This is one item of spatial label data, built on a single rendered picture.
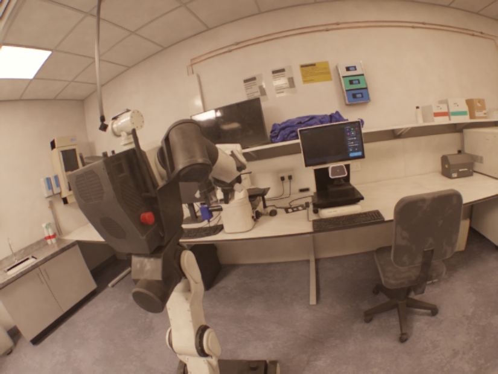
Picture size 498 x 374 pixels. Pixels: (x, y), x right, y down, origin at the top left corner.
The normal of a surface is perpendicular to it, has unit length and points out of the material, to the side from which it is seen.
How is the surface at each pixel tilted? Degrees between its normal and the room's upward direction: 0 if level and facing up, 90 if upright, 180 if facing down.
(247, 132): 86
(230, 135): 86
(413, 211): 90
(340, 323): 0
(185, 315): 64
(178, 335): 51
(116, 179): 91
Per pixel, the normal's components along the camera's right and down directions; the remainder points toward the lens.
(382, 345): -0.20, -0.96
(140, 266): -0.22, -0.41
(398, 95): -0.24, 0.24
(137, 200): 0.95, -0.14
